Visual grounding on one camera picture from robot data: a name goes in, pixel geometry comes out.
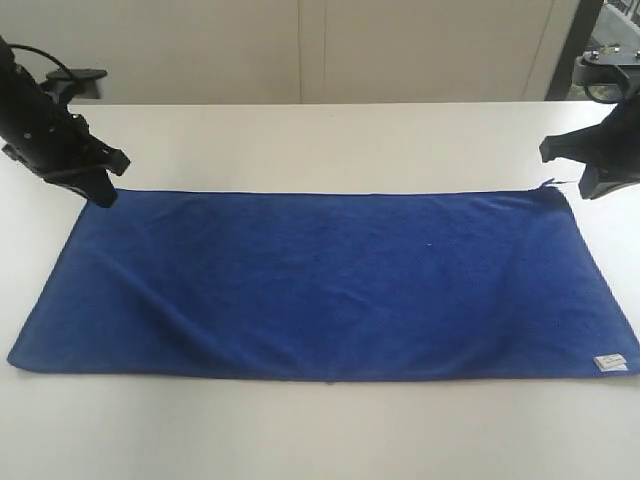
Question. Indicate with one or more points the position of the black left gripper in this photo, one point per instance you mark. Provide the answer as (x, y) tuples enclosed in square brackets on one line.
[(48, 139)]

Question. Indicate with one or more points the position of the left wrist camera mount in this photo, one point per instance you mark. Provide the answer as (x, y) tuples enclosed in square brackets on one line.
[(83, 84)]

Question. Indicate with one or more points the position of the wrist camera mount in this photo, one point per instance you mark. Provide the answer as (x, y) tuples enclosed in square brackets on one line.
[(609, 75), (83, 84)]

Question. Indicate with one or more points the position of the blue microfiber towel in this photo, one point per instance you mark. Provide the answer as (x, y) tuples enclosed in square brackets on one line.
[(328, 288)]

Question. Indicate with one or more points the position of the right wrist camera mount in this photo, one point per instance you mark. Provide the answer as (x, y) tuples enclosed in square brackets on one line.
[(609, 75)]

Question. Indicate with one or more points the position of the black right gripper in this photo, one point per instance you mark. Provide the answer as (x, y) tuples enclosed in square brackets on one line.
[(613, 145)]

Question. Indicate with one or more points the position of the black window frame post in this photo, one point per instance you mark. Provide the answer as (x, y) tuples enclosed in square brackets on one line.
[(577, 38)]

